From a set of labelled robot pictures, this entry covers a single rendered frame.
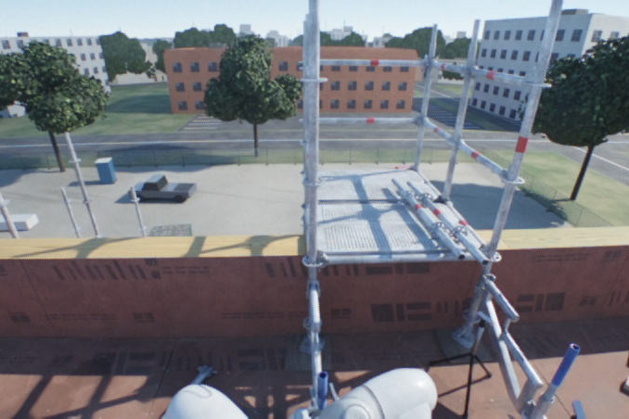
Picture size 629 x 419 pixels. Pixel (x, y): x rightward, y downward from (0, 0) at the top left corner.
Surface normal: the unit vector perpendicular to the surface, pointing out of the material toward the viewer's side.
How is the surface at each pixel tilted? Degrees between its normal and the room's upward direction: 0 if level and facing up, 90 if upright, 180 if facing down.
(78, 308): 90
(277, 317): 90
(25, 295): 90
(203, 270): 90
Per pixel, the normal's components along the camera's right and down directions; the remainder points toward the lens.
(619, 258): 0.05, 0.45
